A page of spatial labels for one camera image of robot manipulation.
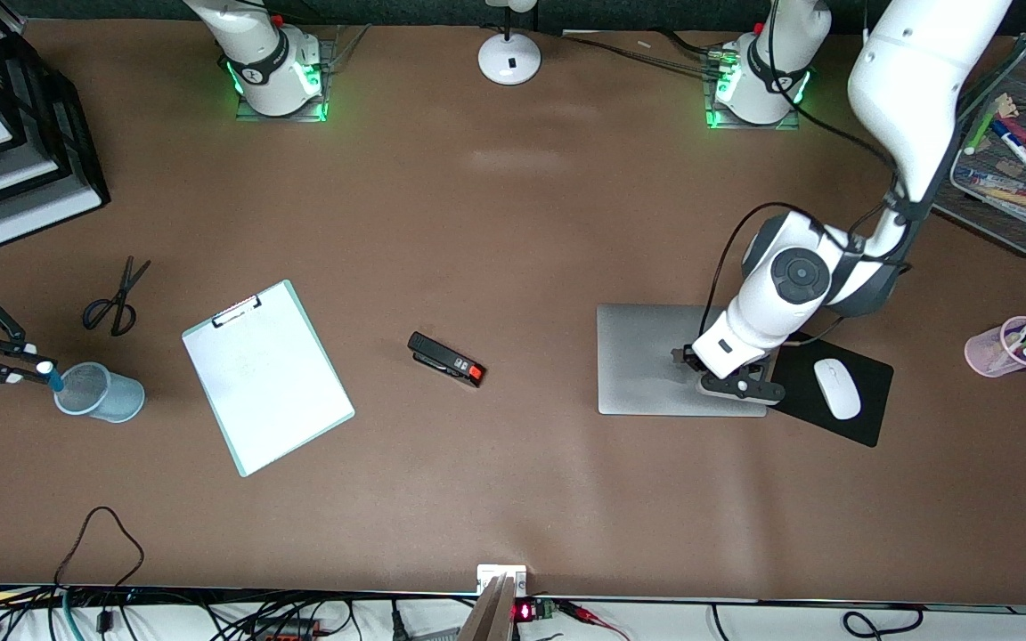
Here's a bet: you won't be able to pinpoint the black stacked paper tray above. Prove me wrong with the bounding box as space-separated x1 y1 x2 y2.
0 0 111 248

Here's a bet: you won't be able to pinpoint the white paper sheet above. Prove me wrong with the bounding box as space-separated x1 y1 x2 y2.
185 289 352 471

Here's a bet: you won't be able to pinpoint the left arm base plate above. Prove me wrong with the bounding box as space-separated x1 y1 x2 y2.
703 45 801 131

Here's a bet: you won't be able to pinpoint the small white box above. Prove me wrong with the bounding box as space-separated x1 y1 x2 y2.
476 564 528 596

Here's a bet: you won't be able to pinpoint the grey metal stand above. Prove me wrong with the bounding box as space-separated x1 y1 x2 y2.
457 574 518 641

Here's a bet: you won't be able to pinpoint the black looped cable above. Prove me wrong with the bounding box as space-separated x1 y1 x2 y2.
52 506 145 593

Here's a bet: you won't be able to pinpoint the black power cables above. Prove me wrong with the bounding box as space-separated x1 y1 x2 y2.
558 28 728 81

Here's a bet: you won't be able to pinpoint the white marker with blue cap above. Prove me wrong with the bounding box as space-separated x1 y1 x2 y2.
990 118 1026 186

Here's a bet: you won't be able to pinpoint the black and blue scissors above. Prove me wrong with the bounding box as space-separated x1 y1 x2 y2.
82 256 152 337

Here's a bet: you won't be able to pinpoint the black coiled cable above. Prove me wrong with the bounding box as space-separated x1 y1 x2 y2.
709 604 928 641

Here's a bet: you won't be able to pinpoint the red wire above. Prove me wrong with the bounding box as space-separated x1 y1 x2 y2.
558 601 631 641

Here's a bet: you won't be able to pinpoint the black wire mesh organizer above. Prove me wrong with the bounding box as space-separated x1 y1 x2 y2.
930 36 1026 261

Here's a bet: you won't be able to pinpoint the tangled black cable bundle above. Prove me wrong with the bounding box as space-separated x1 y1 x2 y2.
0 583 478 641

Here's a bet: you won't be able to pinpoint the white round lamp base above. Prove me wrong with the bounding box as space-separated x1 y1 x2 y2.
477 0 542 86

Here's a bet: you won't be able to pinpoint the pink translucent cup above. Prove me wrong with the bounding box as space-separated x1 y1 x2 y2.
964 316 1026 378

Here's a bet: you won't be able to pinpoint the black stapler with red end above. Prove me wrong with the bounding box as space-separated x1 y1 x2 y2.
407 331 486 389

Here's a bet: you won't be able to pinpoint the light blue mesh cup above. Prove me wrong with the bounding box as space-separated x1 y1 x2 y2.
53 361 146 424

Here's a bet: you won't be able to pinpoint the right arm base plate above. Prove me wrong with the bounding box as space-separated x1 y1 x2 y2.
235 36 336 123

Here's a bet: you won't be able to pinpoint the teal clipboard with metal clip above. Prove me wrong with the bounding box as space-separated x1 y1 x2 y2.
181 279 356 478

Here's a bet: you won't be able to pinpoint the white computer mouse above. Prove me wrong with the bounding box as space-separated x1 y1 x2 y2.
813 358 862 421

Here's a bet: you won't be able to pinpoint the silver laptop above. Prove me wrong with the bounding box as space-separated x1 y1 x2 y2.
596 304 768 418

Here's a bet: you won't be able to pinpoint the black mouse pad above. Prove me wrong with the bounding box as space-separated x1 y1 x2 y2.
767 328 895 448

